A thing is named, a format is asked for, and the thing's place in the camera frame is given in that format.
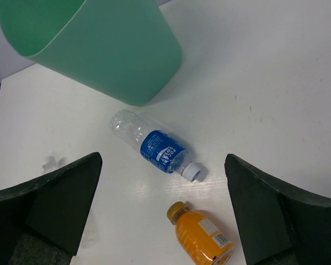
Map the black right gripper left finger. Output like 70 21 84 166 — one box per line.
0 152 103 264

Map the orange juice bottle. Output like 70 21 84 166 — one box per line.
167 202 234 264

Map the green plastic bin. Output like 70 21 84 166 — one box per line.
0 0 183 106

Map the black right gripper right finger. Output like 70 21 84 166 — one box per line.
225 154 331 264

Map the blue label bottle white cap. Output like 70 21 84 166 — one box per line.
110 109 201 182

